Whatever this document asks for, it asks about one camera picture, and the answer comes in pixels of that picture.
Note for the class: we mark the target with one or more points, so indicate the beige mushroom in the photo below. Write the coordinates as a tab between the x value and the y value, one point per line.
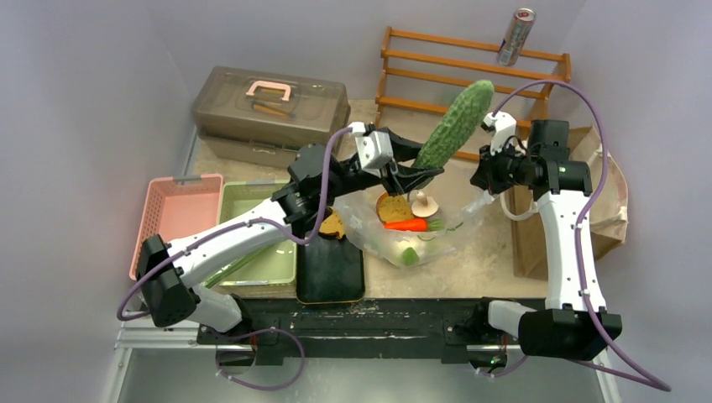
423	205

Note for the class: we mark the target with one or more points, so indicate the pink plastic basket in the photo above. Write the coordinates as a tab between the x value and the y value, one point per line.
176	207

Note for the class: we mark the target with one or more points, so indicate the brown paper bag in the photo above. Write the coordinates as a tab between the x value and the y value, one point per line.
609	214

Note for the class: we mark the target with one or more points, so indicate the orange carrot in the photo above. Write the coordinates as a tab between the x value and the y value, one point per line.
417	224

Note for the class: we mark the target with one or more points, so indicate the pink box handle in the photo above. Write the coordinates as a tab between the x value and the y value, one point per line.
283	88

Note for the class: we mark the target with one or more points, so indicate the silver drink can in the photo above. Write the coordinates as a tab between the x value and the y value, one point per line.
515	36

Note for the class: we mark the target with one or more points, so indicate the clear plastic grocery bag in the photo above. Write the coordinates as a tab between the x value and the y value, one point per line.
461	214

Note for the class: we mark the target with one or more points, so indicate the orange wooden rack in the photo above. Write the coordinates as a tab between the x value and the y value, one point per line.
422	74

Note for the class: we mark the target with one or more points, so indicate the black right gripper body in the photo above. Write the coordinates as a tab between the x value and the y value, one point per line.
484	170

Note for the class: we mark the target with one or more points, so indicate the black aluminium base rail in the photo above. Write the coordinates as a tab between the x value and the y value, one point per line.
388	350

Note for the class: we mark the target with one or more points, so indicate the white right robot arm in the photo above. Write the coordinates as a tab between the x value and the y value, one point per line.
575	323

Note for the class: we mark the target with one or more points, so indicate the green plastic basket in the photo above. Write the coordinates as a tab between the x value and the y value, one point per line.
239	197

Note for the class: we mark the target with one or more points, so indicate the black tray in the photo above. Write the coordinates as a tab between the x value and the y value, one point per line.
329	271

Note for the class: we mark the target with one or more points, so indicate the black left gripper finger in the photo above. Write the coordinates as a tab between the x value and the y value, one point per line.
404	179
403	149

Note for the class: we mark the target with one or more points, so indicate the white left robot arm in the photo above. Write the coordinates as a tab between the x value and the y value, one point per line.
170	274

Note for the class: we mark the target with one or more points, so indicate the green bumpy cucumber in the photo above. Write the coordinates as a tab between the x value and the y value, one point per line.
457	125

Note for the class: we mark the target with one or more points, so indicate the brown bread piece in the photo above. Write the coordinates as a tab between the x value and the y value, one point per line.
393	208
332	226

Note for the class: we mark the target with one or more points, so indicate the brown translucent storage box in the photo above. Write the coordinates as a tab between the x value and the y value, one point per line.
263	130

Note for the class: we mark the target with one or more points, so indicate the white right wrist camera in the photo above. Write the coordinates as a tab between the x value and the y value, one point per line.
502	126

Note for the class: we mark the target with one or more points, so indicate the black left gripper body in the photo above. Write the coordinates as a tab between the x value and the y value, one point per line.
348	182

